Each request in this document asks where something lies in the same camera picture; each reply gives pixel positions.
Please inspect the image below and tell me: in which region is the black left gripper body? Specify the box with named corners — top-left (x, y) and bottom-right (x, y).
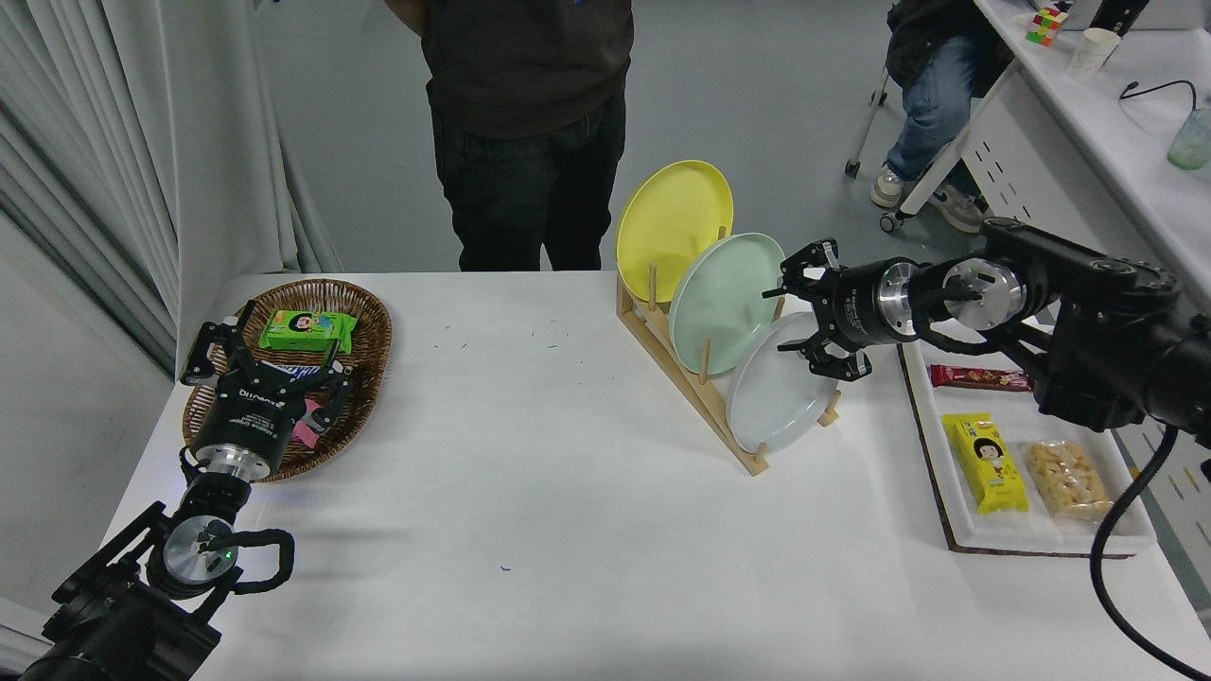
top-left (192, 364), bottom-right (328, 457)

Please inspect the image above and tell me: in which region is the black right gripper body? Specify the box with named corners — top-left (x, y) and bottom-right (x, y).
top-left (811, 260), bottom-right (886, 350)

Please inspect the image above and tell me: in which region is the grey plate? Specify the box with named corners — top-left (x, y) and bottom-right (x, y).
top-left (725, 312), bottom-right (843, 455)

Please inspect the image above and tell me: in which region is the mint green plate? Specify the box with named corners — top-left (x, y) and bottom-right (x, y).
top-left (667, 232), bottom-right (788, 376)

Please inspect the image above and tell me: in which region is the wooden plate rack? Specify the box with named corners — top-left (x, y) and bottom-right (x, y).
top-left (615, 225), bottom-right (843, 477)

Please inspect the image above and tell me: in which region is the yellow plate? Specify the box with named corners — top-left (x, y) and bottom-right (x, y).
top-left (615, 159), bottom-right (735, 304)

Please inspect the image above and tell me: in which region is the brown wicker basket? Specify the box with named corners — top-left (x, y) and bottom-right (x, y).
top-left (182, 278), bottom-right (394, 483)

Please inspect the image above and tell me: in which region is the green snack pack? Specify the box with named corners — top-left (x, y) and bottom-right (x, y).
top-left (258, 308), bottom-right (359, 356)

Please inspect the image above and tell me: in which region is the pink snack packet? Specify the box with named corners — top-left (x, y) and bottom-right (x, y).
top-left (291, 397), bottom-right (334, 447)

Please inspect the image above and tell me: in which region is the red snack bar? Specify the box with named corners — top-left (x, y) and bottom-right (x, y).
top-left (929, 364), bottom-right (1034, 393)

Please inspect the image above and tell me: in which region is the white rectangular tray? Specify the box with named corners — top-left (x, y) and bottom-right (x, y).
top-left (899, 336), bottom-right (1157, 557)

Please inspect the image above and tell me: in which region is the yellow snack pack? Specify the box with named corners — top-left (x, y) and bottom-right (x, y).
top-left (940, 413), bottom-right (1030, 516)

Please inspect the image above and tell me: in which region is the grey curtain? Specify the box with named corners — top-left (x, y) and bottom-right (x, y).
top-left (0, 0), bottom-right (343, 379)

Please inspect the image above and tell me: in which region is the seated person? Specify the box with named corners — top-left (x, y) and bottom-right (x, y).
top-left (869, 0), bottom-right (1015, 235)

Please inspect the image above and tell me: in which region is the white perforated desk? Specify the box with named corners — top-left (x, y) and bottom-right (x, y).
top-left (960, 0), bottom-right (1211, 606)

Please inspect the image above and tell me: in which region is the clear bag of crackers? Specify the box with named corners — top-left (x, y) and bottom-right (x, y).
top-left (1025, 440), bottom-right (1114, 523)

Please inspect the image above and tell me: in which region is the standing person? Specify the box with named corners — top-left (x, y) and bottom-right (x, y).
top-left (383, 0), bottom-right (635, 273)

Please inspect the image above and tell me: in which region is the colourful puzzle cube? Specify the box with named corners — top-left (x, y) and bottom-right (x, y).
top-left (1025, 5), bottom-right (1070, 46)

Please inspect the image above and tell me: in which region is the white paper cup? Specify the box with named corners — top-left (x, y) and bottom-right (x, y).
top-left (1066, 27), bottom-right (1122, 79)

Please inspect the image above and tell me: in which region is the pale green glass cup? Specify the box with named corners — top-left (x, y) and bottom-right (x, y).
top-left (1167, 106), bottom-right (1211, 171)

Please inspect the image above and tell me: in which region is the black object on desk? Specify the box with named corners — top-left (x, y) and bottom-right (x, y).
top-left (1088, 0), bottom-right (1150, 39)

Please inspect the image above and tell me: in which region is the white wheeled chair frame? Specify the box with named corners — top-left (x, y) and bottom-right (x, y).
top-left (844, 55), bottom-right (1018, 236)

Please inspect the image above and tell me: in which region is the black desk cable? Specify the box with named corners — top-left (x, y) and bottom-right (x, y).
top-left (1119, 79), bottom-right (1199, 110)

